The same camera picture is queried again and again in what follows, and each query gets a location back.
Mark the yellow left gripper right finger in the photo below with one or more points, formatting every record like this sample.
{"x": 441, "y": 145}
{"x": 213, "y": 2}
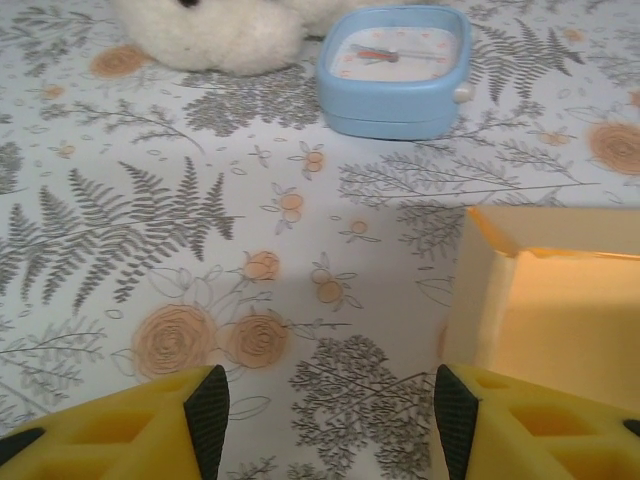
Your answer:
{"x": 550, "y": 430}

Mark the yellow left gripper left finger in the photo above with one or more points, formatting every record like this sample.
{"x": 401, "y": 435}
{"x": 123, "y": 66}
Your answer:
{"x": 125, "y": 430}

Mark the orange paper box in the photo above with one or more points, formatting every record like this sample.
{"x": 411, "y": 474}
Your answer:
{"x": 550, "y": 310}

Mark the floral patterned table cover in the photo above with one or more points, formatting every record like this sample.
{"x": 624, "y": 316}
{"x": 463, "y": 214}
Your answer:
{"x": 150, "y": 225}

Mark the cream plush dog toy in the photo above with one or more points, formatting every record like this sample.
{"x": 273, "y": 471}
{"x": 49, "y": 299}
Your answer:
{"x": 215, "y": 35}

